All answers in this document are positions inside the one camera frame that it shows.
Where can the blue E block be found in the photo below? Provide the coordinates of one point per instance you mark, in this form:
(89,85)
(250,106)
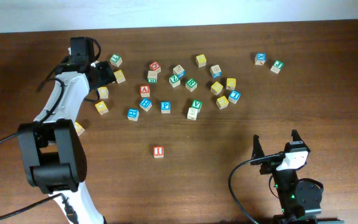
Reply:
(133,114)

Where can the yellow block right lower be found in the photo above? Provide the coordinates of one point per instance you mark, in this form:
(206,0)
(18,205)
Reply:
(222,102)

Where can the blue X block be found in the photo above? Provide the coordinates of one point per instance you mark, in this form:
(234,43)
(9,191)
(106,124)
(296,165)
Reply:
(260,58)

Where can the wooden leaf block blue side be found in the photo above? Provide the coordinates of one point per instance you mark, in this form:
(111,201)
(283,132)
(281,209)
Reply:
(179,71)

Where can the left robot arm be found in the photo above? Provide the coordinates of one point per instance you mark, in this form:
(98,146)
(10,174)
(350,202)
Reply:
(52,154)

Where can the yellow block right upper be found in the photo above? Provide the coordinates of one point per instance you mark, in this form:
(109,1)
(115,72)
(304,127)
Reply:
(230,83)

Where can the wooden picture block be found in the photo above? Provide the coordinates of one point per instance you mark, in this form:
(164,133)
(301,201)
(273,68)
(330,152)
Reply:
(192,113)

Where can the red block top centre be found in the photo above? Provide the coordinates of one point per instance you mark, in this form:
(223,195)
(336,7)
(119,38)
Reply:
(155,66)

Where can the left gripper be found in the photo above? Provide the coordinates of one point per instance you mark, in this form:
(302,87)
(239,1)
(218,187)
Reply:
(106,72)

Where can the green R block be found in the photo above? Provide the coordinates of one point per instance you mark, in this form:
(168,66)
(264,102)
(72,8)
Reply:
(191,84)

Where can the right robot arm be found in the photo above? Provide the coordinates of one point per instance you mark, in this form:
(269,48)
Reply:
(300,199)

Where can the blue P block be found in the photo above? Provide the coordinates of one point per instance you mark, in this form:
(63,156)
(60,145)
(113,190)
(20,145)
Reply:
(165,107)

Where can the red A block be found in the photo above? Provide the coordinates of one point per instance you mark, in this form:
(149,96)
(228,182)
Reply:
(144,91)

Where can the blue I block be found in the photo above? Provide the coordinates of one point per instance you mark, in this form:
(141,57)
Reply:
(234,96)

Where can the blue F block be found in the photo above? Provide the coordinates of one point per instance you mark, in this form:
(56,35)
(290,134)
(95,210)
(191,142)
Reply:
(145,104)

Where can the yellow block lower left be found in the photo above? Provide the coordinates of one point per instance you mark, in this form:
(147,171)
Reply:
(101,108)

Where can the green Z block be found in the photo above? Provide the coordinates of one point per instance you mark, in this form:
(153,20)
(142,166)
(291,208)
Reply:
(174,80)

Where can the wooden block blue D side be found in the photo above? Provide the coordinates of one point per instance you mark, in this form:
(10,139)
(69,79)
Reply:
(215,71)

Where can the green L block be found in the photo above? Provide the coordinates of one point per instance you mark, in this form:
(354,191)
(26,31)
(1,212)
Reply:
(116,60)

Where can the yellow block beside it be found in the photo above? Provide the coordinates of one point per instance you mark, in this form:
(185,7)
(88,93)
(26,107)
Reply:
(119,76)

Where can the red I block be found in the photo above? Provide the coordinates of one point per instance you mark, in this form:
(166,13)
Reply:
(158,152)

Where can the green V block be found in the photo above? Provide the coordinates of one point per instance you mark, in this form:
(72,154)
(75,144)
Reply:
(197,104)

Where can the green J block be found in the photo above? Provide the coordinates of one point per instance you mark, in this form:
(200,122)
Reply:
(277,66)

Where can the yellow block top centre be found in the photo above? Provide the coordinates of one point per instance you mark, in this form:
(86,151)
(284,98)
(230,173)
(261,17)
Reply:
(201,60)

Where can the yellow block far left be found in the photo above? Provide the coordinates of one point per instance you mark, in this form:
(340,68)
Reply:
(78,128)

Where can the yellow block right cluster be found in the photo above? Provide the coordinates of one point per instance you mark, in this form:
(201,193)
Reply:
(216,88)

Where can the wooden block green side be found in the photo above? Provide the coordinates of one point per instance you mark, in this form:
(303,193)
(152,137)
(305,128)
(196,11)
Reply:
(152,76)

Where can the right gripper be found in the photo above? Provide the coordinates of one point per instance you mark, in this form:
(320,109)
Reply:
(271,165)

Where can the yellow C block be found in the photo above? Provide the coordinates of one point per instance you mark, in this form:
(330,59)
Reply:
(103,92)

